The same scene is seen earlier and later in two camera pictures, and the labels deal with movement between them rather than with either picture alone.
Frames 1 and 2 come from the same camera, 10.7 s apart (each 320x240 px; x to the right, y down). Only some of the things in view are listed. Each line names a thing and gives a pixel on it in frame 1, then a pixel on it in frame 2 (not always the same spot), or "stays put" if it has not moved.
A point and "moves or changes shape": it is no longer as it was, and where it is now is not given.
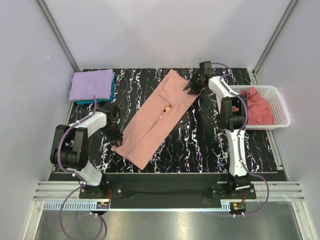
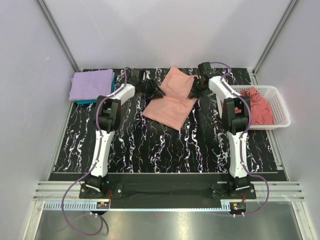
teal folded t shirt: x=90 y=101 stays put
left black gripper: x=117 y=137 -> x=155 y=92
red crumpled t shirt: x=259 y=112 stays put
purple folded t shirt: x=83 y=85 stays put
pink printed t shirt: x=154 y=120 moves or changes shape
